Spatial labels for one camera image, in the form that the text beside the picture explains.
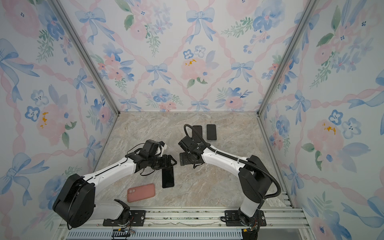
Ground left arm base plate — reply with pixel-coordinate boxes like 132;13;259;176
103;210;147;227

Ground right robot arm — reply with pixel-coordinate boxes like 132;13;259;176
180;147;282;227

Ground pink phone case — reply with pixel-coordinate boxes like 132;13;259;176
127;184;156;203

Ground black phone case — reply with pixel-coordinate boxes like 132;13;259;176
192;125;203;144

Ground black phone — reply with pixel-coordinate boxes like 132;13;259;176
162;167;175;189

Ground black corrugated cable conduit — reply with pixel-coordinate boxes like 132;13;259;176
183;123;282;200

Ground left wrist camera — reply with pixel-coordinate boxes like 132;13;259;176
139;140;167;158

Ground aluminium corner post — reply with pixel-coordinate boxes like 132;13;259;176
257;0;318;118
48;1;120;116

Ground aluminium rail frame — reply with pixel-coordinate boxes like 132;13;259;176
53;194;315;240

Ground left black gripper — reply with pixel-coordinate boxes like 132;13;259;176
149;154;178;170

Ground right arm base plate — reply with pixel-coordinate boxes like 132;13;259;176
220;210;267;228

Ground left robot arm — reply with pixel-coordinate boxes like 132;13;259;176
53;153;177;229

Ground right aluminium corner post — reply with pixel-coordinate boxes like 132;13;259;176
257;0;318;118

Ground light blue phone case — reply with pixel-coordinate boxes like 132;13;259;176
207;124;217;141

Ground left aluminium corner post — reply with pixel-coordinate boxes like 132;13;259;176
48;1;120;116

